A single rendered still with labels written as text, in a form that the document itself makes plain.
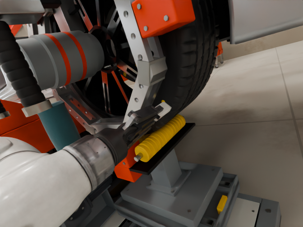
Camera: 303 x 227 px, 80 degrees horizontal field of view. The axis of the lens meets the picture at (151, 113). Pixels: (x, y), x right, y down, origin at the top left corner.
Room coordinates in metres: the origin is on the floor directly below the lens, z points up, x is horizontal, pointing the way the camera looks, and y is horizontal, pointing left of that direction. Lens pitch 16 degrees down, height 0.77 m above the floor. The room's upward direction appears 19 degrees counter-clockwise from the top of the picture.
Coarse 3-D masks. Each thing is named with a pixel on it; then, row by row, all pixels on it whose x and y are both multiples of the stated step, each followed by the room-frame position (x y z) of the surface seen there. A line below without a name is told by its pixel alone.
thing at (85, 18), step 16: (80, 0) 0.67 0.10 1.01; (96, 0) 0.62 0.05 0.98; (80, 16) 0.84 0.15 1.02; (96, 16) 0.90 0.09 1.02; (112, 16) 0.59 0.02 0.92; (96, 32) 0.70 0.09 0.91; (112, 32) 0.61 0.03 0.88; (128, 48) 0.64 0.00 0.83; (112, 64) 0.72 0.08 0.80; (128, 64) 0.60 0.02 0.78; (96, 80) 0.87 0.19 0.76; (112, 80) 0.92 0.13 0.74; (96, 96) 0.80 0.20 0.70; (112, 96) 0.72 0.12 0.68; (128, 96) 0.64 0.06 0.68; (112, 112) 0.71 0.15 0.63
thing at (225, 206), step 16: (224, 176) 0.73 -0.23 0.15; (224, 192) 0.63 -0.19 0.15; (128, 208) 0.74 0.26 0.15; (208, 208) 0.59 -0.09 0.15; (224, 208) 0.55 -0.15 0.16; (144, 224) 0.64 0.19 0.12; (160, 224) 0.57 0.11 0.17; (176, 224) 0.56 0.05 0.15; (208, 224) 0.49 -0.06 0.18; (224, 224) 0.53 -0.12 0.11
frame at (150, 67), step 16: (128, 0) 0.40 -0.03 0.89; (128, 16) 0.41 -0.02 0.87; (32, 32) 0.72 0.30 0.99; (48, 32) 0.76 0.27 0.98; (128, 32) 0.42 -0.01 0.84; (144, 48) 0.40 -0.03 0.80; (160, 48) 0.44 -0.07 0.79; (144, 64) 0.41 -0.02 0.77; (160, 64) 0.43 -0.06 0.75; (144, 80) 0.42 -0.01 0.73; (160, 80) 0.44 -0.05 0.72; (64, 96) 0.75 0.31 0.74; (144, 96) 0.43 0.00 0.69; (80, 112) 0.70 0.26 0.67; (128, 112) 0.49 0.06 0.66; (96, 128) 0.63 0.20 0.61
